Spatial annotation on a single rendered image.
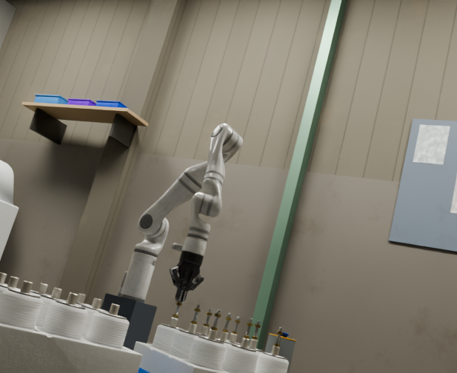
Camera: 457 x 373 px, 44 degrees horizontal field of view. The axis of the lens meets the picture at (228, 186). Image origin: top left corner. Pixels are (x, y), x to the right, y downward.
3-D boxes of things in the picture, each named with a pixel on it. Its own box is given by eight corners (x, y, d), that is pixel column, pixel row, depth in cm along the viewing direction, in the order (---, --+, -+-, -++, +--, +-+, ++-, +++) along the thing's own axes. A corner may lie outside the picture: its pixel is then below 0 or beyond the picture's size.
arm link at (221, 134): (212, 171, 191) (228, 185, 195) (227, 117, 207) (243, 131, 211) (193, 180, 196) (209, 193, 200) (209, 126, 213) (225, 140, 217)
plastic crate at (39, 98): (72, 116, 562) (76, 106, 564) (56, 105, 542) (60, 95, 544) (48, 114, 579) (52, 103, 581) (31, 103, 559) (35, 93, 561)
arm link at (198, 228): (181, 232, 184) (207, 240, 184) (194, 188, 187) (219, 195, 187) (181, 235, 191) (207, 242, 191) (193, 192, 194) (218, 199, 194)
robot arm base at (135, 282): (114, 294, 205) (128, 249, 209) (129, 299, 213) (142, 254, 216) (134, 300, 200) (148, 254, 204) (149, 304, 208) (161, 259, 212)
